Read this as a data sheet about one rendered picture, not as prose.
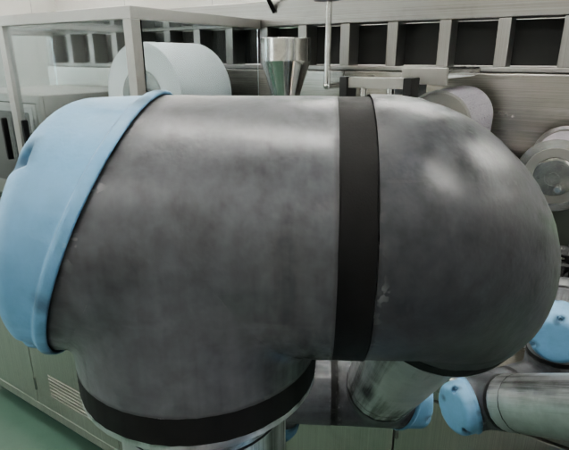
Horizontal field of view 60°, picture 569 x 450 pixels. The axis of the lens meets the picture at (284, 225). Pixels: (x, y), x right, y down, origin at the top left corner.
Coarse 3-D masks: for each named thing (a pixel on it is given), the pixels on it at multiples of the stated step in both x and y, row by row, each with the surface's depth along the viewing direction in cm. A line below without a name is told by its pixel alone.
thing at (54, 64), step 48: (0, 48) 156; (48, 48) 143; (96, 48) 132; (144, 48) 128; (192, 48) 142; (240, 48) 160; (0, 96) 164; (48, 96) 150; (96, 96) 138; (0, 144) 172; (0, 192) 181
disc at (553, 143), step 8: (544, 144) 100; (552, 144) 99; (560, 144) 98; (568, 144) 97; (528, 152) 102; (536, 152) 101; (520, 160) 103; (528, 160) 102; (544, 160) 100; (552, 208) 102; (560, 208) 101; (568, 208) 101
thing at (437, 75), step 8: (408, 72) 108; (416, 72) 107; (424, 72) 106; (432, 72) 105; (440, 72) 104; (448, 72) 107; (456, 72) 113; (464, 72) 119; (472, 72) 126; (424, 80) 107; (432, 80) 106; (440, 80) 105
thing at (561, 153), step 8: (544, 152) 100; (552, 152) 99; (560, 152) 98; (568, 152) 97; (536, 160) 101; (568, 160) 98; (528, 168) 102; (568, 192) 99; (552, 200) 101; (560, 200) 100; (568, 200) 100
